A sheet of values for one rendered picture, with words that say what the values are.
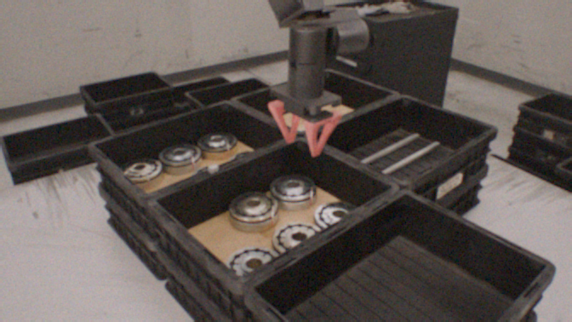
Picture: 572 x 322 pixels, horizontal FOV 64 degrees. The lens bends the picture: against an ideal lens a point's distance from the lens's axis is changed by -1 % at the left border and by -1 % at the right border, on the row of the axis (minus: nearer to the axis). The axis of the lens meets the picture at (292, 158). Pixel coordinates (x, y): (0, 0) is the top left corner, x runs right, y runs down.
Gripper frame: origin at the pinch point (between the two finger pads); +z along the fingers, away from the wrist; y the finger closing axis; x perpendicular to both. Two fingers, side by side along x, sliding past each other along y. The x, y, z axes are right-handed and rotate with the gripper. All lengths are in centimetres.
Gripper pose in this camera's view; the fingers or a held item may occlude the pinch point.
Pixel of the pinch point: (302, 144)
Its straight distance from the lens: 78.5
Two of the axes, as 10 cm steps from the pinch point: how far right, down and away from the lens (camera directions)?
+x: -7.4, 3.0, -6.0
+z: -0.3, 8.8, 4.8
